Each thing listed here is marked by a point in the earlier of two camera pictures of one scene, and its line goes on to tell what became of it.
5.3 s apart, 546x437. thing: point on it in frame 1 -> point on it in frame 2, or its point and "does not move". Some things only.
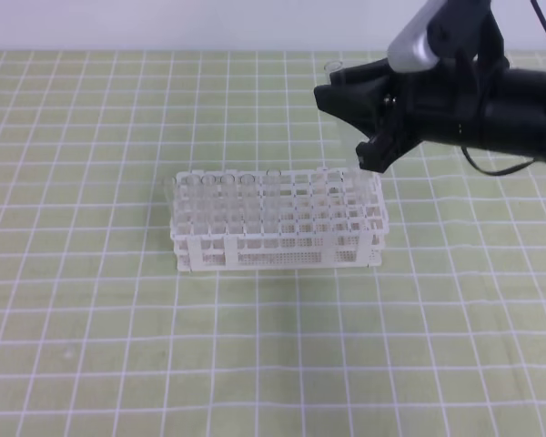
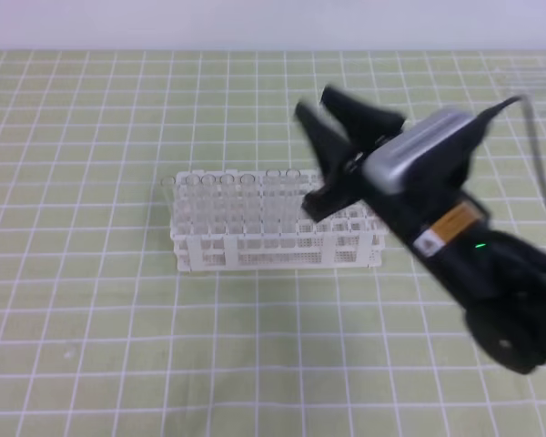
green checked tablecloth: x=88 y=329 does not move
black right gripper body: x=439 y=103 -> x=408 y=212
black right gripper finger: x=379 y=68 -> x=363 y=122
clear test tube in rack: x=271 y=201 does not move
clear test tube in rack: x=247 y=204 does not move
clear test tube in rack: x=208 y=202 does not move
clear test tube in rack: x=167 y=188 does not move
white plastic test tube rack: x=278 y=219 does not move
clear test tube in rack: x=227 y=201 does not move
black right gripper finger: x=366 y=103 -> x=331 y=150
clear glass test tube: x=329 y=66 -> x=290 y=196
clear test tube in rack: x=193 y=198 does not move
